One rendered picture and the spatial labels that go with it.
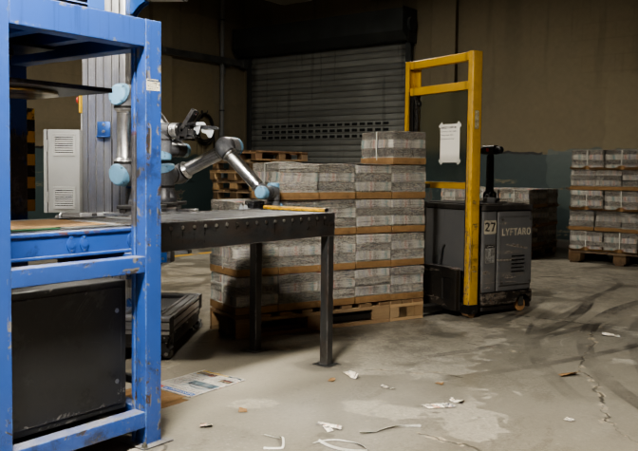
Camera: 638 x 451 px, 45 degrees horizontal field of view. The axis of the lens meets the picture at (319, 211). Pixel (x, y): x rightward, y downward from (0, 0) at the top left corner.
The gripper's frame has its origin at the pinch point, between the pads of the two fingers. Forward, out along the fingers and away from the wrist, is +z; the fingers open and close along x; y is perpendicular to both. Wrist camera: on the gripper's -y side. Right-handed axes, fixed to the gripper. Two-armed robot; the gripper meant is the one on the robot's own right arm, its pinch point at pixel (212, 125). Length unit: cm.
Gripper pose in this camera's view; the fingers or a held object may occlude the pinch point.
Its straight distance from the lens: 392.3
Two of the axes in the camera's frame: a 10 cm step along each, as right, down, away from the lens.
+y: -0.8, 9.9, -0.6
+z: 8.8, 0.4, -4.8
